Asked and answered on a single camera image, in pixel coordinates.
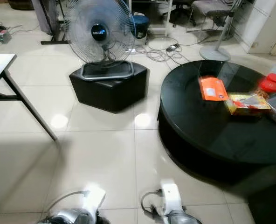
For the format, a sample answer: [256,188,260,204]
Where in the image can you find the black rack with cloth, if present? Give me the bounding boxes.
[31,0,70,45]

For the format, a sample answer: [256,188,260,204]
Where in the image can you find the dark round pot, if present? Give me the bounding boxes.
[7,0,35,11]

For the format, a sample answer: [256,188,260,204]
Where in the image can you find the black hexagonal stool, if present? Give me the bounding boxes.
[69,61,151,114]

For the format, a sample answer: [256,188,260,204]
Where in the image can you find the grey table fan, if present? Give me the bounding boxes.
[64,0,137,81]

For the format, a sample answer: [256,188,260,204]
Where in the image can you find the blue bin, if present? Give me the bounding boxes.
[132,14,151,39]

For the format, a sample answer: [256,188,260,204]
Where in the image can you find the black round coffee table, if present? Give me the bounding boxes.
[158,59,276,188]

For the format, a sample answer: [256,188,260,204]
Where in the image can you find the orange paper packet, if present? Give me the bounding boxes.
[198,76,231,102]

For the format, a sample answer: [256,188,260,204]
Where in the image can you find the grey floor stand with pole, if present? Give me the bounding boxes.
[199,0,241,62]

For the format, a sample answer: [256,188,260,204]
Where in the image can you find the grey office chair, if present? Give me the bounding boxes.
[186,0,235,31]

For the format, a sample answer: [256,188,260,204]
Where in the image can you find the yellow and red box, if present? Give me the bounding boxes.
[225,93,273,116]

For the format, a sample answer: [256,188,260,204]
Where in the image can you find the red-lidded jar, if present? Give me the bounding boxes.
[266,73,276,86]
[258,78,276,100]

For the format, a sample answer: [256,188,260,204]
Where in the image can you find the white cabinet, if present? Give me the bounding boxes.
[233,0,276,55]

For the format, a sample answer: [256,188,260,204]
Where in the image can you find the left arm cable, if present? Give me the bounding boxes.
[46,190,83,220]

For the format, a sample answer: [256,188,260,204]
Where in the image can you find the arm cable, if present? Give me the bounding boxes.
[140,189,163,216]
[46,190,83,220]

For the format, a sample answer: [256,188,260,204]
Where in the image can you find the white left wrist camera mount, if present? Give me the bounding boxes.
[80,186,107,214]

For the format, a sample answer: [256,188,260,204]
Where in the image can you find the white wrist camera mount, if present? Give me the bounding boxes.
[160,182,186,216]
[80,186,107,214]

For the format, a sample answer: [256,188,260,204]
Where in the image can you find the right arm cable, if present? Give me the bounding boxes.
[140,189,163,216]

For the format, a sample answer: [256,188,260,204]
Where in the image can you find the tangled floor cables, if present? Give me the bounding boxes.
[136,41,187,64]

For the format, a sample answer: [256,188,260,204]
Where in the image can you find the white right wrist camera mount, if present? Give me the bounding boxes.
[160,182,186,216]

